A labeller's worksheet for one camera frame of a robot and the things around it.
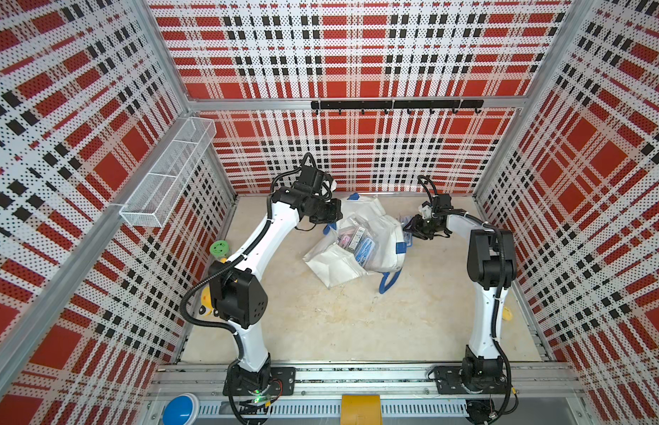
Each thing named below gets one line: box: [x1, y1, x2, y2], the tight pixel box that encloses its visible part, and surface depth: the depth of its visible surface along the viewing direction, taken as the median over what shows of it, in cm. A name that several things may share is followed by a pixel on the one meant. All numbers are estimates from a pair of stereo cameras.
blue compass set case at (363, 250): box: [354, 237, 376, 268], surface depth 96 cm
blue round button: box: [162, 393, 200, 425], surface depth 70 cm
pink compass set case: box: [336, 225, 359, 250], surface depth 98 cm
